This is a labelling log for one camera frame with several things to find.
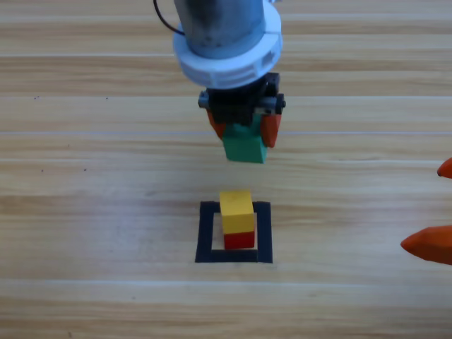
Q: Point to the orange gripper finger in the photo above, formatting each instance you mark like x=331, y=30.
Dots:
x=446, y=171
x=434, y=245

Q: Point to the green wooden block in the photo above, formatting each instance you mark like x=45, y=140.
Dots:
x=245, y=150

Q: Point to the black tape square outline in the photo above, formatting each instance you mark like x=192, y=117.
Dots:
x=206, y=233

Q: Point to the yellow wooden block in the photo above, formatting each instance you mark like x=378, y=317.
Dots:
x=236, y=212

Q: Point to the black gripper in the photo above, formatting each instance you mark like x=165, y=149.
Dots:
x=236, y=104

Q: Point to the red wooden block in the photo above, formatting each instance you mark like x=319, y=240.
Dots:
x=239, y=241

